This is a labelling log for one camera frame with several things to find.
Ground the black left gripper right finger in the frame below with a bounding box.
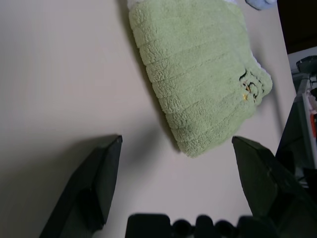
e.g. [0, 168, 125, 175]
[231, 135, 317, 238]

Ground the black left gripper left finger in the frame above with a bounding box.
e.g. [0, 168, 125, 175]
[39, 134, 123, 238]

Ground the green towel with white trim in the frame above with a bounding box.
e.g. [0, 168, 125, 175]
[127, 0, 273, 159]

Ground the folded light blue towel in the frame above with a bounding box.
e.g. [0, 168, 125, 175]
[244, 0, 277, 11]

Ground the grey metal cart frame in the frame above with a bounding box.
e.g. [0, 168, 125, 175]
[291, 71, 317, 162]

